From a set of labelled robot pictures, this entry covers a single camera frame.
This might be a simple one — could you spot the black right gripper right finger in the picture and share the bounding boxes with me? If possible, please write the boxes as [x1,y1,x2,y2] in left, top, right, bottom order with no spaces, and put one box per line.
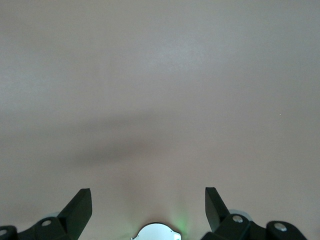
[199,186,307,240]

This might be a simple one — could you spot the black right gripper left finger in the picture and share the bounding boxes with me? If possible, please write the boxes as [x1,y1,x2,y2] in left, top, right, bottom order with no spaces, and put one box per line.
[0,188,93,240]

